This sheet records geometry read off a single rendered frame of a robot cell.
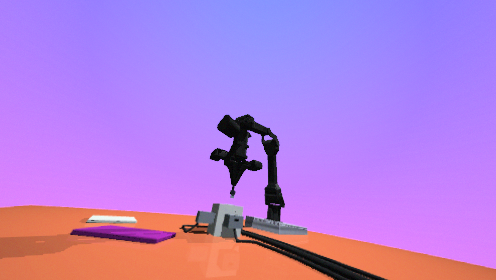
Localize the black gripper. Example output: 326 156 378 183
209 140 263 186

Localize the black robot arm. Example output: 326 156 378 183
217 114 285 223

